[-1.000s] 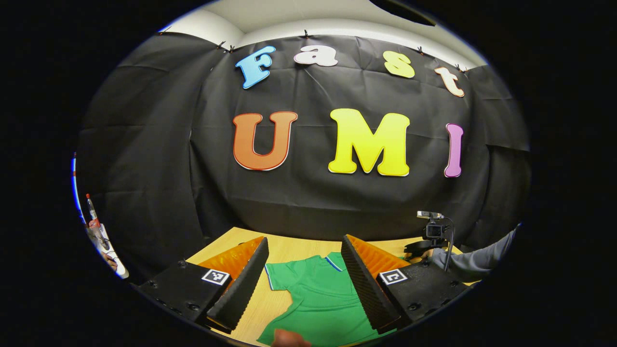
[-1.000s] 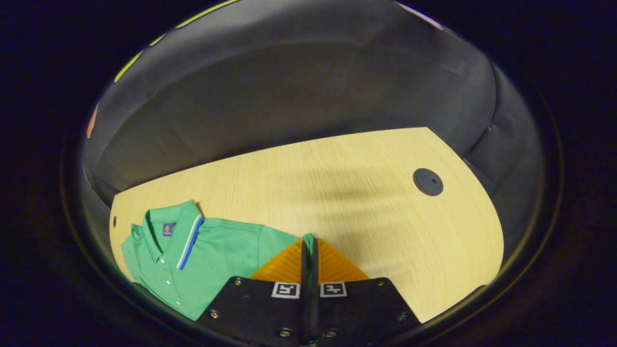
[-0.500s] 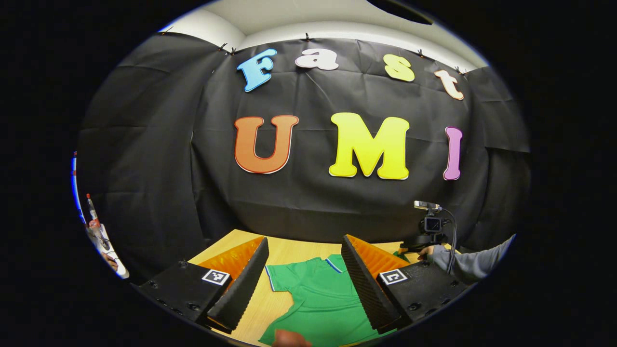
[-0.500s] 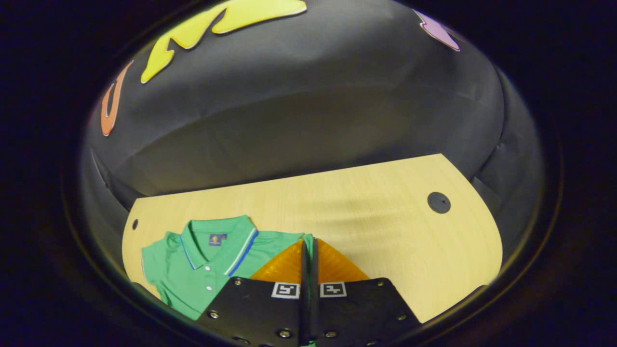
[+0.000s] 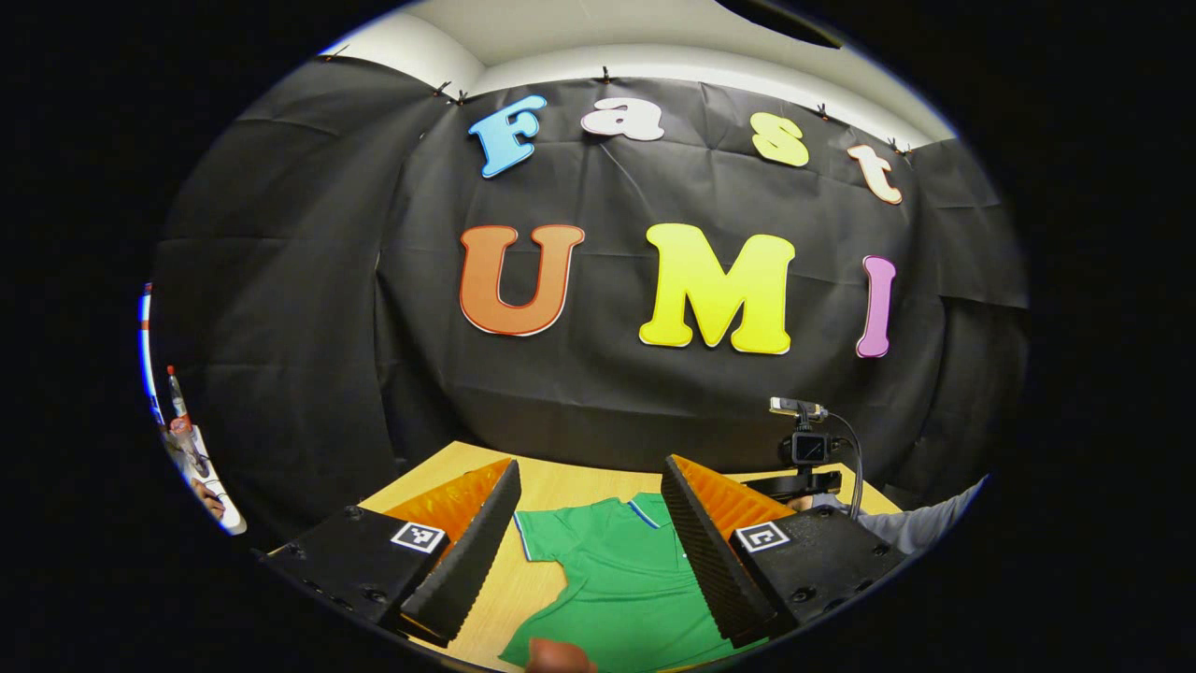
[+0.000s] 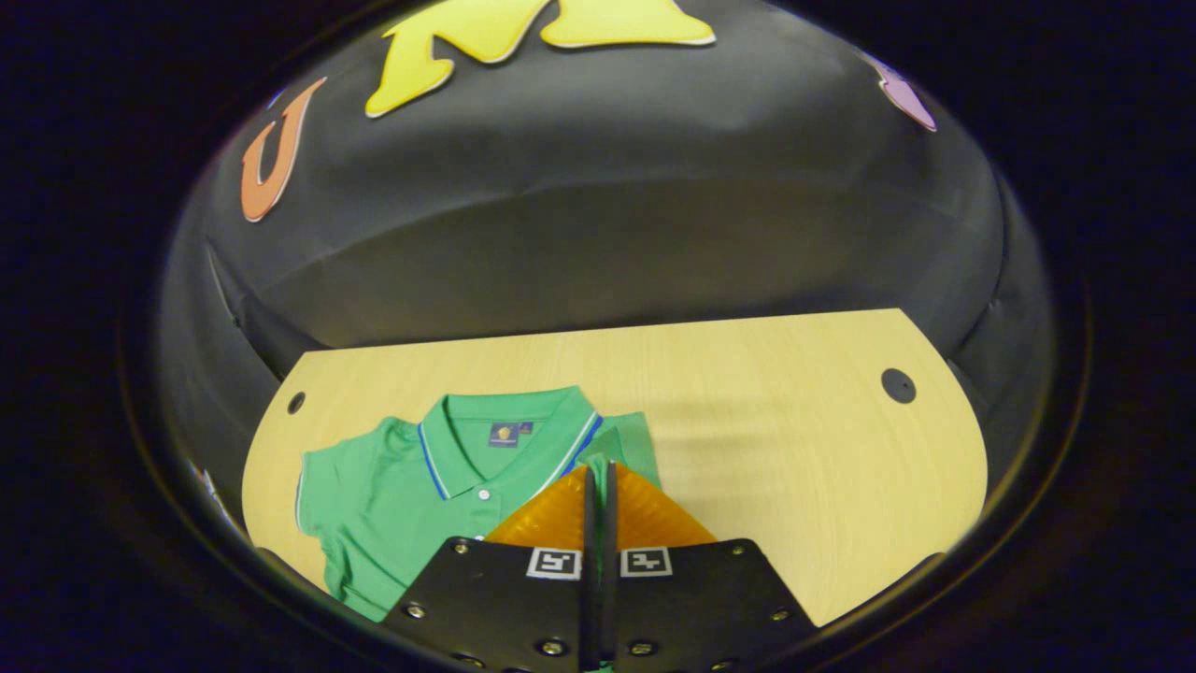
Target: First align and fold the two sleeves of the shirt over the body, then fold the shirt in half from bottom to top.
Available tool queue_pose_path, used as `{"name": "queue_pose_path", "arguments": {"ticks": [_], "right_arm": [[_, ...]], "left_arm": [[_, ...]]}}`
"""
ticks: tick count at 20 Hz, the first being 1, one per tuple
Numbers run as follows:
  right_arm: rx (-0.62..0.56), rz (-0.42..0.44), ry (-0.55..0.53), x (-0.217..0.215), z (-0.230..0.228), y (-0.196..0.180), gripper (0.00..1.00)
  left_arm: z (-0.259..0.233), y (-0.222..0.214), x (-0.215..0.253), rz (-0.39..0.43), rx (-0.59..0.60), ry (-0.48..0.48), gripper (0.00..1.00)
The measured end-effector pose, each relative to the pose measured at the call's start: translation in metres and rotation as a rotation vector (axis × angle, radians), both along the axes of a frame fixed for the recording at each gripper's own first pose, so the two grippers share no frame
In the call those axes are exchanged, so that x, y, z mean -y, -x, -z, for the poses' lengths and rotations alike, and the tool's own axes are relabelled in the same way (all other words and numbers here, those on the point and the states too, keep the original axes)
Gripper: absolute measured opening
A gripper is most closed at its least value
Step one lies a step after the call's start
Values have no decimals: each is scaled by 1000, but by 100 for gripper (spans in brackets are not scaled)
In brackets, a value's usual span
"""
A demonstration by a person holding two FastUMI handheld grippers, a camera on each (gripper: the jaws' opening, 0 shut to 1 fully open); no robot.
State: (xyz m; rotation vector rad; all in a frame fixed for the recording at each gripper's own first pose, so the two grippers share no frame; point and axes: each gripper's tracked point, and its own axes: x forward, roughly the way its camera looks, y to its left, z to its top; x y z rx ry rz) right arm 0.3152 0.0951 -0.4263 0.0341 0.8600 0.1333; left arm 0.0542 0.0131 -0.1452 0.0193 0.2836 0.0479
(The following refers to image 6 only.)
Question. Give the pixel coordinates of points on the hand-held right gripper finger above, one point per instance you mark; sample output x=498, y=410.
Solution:
x=608, y=579
x=590, y=579

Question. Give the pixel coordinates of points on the green T-shirt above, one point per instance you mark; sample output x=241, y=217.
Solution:
x=392, y=505

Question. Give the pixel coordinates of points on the black backdrop cloth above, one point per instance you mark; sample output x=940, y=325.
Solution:
x=607, y=187

